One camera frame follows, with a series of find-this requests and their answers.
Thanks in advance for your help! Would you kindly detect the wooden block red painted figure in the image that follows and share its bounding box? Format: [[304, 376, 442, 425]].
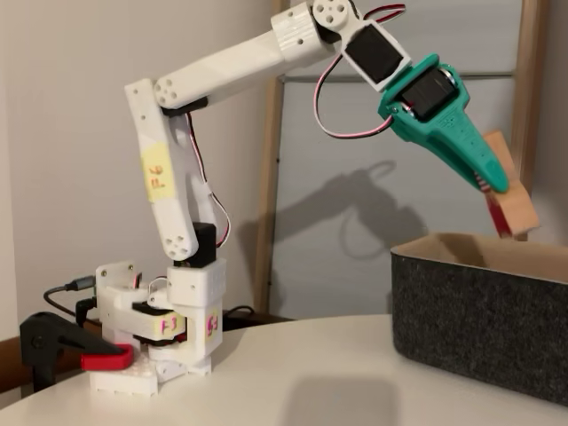
[[475, 129, 541, 241]]

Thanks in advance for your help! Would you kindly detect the dark grey felt bin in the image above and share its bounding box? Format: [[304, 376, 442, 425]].
[[390, 231, 568, 407]]

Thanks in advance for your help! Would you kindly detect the metal rod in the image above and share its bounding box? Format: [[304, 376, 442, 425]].
[[279, 69, 519, 83]]

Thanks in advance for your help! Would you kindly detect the black and red clamp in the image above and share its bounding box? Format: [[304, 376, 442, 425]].
[[19, 310, 133, 394]]

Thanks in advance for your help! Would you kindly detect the red white black servo wire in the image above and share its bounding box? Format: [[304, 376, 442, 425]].
[[313, 56, 397, 140], [185, 111, 233, 249], [362, 3, 407, 24]]

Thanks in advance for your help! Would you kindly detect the wooden frame translucent panel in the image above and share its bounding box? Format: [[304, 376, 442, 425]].
[[251, 0, 551, 314]]

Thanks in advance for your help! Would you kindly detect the grey plug USB cable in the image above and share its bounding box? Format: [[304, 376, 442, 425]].
[[43, 274, 97, 319]]

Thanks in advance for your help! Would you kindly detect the black angled plug cable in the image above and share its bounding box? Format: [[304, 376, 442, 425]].
[[74, 297, 98, 326]]

